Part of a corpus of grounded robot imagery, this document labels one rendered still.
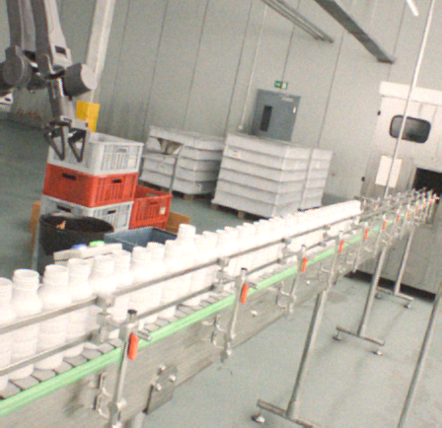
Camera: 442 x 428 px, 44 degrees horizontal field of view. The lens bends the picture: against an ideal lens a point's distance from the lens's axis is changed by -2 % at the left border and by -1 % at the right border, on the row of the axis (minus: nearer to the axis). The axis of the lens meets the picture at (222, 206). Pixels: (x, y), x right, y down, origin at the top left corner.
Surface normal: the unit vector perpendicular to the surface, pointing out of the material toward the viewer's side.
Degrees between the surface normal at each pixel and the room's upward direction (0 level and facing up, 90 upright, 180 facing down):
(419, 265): 90
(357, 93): 90
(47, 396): 91
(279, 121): 90
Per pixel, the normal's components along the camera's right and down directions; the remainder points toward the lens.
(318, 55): -0.44, 0.06
